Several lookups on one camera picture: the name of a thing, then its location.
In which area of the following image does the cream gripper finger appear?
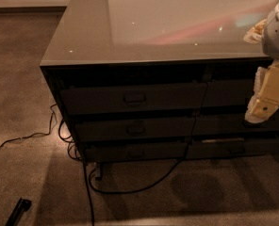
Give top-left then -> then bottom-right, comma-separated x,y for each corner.
243,19 -> 267,44
244,60 -> 279,123

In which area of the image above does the drawer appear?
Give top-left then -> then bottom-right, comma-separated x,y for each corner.
186,138 -> 279,159
75,117 -> 195,142
60,83 -> 206,115
193,113 -> 279,136
203,79 -> 254,107
84,141 -> 187,162

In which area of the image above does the dark grey drawer cabinet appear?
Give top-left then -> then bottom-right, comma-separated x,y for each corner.
39,0 -> 279,181

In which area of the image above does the black bar on floor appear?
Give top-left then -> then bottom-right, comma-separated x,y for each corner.
5,198 -> 32,226

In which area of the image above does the thick black floor cable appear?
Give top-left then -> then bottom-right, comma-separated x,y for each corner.
57,119 -> 186,226

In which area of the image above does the thin black floor cable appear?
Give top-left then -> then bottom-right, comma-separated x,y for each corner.
0,103 -> 58,155

